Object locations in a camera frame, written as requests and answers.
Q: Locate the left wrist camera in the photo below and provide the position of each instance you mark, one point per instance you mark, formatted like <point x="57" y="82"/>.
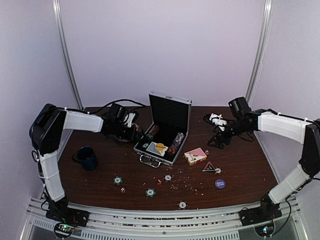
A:
<point x="121" y="115"/>

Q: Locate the white chip centre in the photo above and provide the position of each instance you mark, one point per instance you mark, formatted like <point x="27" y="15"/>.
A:
<point x="167" y="177"/>

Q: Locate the green chip left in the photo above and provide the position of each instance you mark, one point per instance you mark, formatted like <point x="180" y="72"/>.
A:
<point x="118" y="180"/>

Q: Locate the orange black chip stack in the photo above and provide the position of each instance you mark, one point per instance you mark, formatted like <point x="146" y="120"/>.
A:
<point x="154" y="130"/>

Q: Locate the red white chip front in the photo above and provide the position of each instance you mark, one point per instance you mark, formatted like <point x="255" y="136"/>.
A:
<point x="182" y="205"/>

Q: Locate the red white chip right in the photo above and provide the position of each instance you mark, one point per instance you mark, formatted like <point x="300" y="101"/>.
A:
<point x="218" y="171"/>

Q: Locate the aluminium front rail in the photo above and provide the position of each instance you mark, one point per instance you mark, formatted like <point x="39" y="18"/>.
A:
<point x="222" y="223"/>

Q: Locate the red white chip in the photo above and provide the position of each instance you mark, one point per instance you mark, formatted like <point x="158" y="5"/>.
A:
<point x="182" y="205"/>
<point x="218" y="171"/>

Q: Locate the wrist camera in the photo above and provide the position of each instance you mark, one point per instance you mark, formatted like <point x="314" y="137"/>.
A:
<point x="237" y="109"/>
<point x="121" y="115"/>

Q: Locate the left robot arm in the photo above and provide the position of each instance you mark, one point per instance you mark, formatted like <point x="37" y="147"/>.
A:
<point x="46" y="133"/>

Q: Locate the aluminium poker case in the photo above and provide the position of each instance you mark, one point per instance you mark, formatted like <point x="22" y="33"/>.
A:
<point x="172" y="115"/>

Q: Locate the aluminium frame post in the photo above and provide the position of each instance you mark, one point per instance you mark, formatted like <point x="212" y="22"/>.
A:
<point x="56" y="4"/>
<point x="261" y="47"/>

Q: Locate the purple small blind button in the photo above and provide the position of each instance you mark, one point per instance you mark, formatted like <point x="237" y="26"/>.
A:
<point x="220" y="184"/>

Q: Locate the dark blue mug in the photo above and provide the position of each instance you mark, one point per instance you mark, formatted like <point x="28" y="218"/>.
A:
<point x="86" y="157"/>

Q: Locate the purple chip stack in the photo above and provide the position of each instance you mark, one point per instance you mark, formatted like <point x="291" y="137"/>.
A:
<point x="172" y="150"/>

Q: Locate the green chip stack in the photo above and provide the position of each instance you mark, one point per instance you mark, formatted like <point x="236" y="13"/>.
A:
<point x="149" y="136"/>

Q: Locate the yellow big blind button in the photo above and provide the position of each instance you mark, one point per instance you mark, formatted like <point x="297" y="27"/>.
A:
<point x="160" y="147"/>

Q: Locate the triangular dealer button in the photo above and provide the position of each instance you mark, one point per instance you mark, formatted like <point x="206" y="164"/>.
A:
<point x="209" y="167"/>

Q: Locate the right aluminium frame post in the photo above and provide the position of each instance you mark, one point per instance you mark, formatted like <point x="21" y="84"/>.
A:
<point x="261" y="47"/>

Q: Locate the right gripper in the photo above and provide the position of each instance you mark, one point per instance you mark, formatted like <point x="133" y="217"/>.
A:
<point x="216" y="138"/>

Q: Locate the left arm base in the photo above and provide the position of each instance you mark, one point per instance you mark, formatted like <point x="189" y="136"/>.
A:
<point x="67" y="218"/>

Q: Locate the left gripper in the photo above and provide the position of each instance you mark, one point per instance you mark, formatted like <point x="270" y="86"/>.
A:
<point x="131" y="136"/>

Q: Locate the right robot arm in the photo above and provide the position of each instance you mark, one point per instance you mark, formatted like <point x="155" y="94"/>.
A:
<point x="251" y="168"/>

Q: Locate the blue card deck box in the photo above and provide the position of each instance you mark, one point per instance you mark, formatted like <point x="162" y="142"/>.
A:
<point x="151" y="149"/>

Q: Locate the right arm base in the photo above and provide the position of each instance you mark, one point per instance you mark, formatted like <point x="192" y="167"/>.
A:
<point x="261" y="217"/>

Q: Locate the red card deck box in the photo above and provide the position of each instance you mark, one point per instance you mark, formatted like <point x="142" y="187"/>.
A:
<point x="195" y="156"/>

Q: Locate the green chip centre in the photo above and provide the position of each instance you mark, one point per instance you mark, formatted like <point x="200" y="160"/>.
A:
<point x="150" y="192"/>

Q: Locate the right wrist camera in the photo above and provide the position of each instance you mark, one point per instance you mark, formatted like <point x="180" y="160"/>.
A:
<point x="237" y="109"/>

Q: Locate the left aluminium frame post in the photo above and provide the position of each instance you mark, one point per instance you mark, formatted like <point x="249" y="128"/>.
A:
<point x="56" y="4"/>

